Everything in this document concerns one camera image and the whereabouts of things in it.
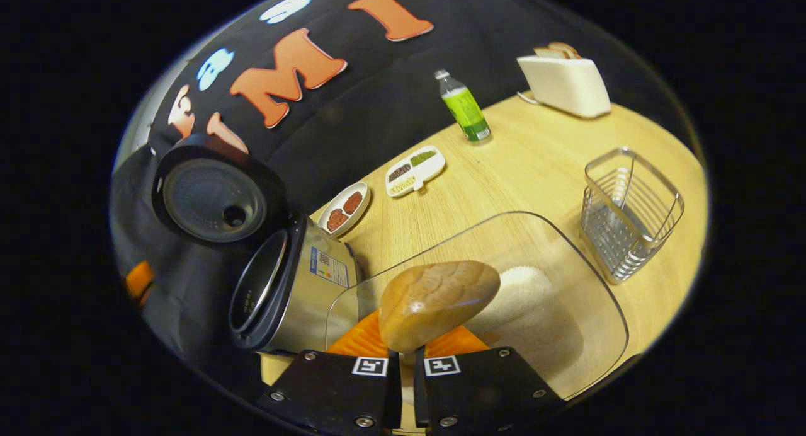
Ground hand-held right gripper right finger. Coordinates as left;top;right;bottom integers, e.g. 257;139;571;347
412;326;567;434

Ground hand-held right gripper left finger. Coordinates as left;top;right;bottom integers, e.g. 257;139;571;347
256;310;404;434

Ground black silver rice cooker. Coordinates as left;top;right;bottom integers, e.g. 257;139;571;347
151;132;363;355

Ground white rice pile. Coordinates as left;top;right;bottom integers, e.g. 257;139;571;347
466;265;583;377

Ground wooden spoon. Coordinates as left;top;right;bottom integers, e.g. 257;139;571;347
378;260;501;355

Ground metal wire chopstick holder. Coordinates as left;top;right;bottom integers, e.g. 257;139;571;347
579;147;685;284

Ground clear plastic container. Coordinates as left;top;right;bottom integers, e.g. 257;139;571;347
324;210;630;402

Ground white round plate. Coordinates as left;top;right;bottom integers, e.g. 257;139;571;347
317;181;372;238

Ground white divided bean dish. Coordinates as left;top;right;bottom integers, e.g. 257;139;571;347
385;146;446;198

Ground green drink bottle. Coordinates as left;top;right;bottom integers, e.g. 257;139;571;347
434;69;492;143

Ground white toaster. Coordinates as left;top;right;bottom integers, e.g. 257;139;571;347
516;42;612;119

